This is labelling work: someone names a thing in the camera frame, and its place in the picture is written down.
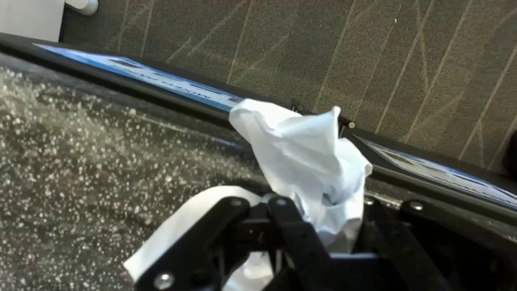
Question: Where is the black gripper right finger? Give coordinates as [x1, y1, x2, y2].
[354, 192, 459, 291]

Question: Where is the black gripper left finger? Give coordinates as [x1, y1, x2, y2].
[134, 192, 346, 291]

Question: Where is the large white paper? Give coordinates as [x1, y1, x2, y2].
[122, 97, 375, 291]

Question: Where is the blue mixed paper sign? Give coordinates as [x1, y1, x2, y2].
[365, 136, 517, 209]
[34, 42, 244, 112]

